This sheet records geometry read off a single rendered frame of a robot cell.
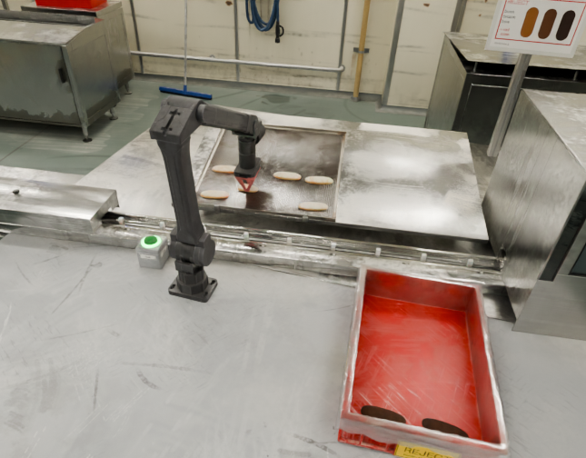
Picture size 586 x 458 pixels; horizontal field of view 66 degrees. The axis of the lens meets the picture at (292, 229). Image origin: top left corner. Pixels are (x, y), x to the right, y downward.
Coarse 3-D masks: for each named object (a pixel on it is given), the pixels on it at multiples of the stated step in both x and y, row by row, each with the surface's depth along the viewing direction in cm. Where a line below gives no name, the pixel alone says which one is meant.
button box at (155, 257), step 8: (136, 248) 131; (144, 248) 131; (152, 248) 131; (160, 248) 132; (168, 248) 139; (144, 256) 132; (152, 256) 132; (160, 256) 132; (168, 256) 139; (144, 264) 134; (152, 264) 134; (160, 264) 134
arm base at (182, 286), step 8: (184, 272) 123; (200, 272) 123; (176, 280) 126; (184, 280) 123; (192, 280) 123; (200, 280) 124; (208, 280) 130; (216, 280) 130; (168, 288) 126; (176, 288) 127; (184, 288) 124; (192, 288) 123; (200, 288) 125; (208, 288) 127; (184, 296) 125; (192, 296) 124; (200, 296) 124; (208, 296) 125
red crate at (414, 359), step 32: (384, 320) 122; (416, 320) 122; (448, 320) 122; (384, 352) 113; (416, 352) 113; (448, 352) 114; (384, 384) 105; (416, 384) 106; (448, 384) 106; (416, 416) 99; (448, 416) 100; (384, 448) 92
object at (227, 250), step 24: (72, 240) 143; (96, 240) 142; (120, 240) 140; (168, 240) 140; (216, 240) 140; (264, 264) 138; (288, 264) 136; (312, 264) 135; (336, 264) 133; (360, 264) 134; (384, 264) 134; (408, 264) 135; (432, 264) 135; (504, 288) 129
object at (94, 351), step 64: (0, 256) 137; (64, 256) 138; (128, 256) 139; (0, 320) 117; (64, 320) 118; (128, 320) 119; (192, 320) 119; (256, 320) 120; (320, 320) 121; (0, 384) 102; (64, 384) 103; (128, 384) 103; (192, 384) 104; (256, 384) 105; (320, 384) 105; (512, 384) 107; (576, 384) 108; (0, 448) 91; (64, 448) 91; (128, 448) 92; (192, 448) 92; (256, 448) 93; (320, 448) 93; (512, 448) 95; (576, 448) 95
